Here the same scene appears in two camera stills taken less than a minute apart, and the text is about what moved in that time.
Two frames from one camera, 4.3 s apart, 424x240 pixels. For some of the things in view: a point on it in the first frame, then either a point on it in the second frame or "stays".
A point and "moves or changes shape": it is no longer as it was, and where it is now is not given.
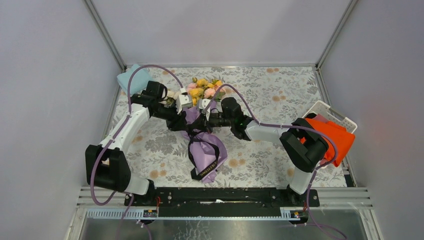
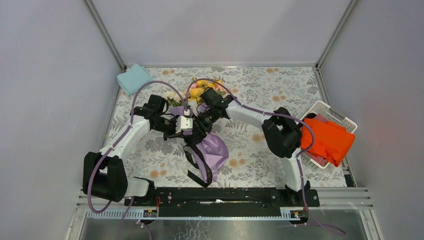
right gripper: [210, 123] → [199, 129]
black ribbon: [198, 134] moves or changes shape
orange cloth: [343, 139] stays
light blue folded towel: [139, 81] stays
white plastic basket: [320, 107] stays
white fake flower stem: [170, 101] stays
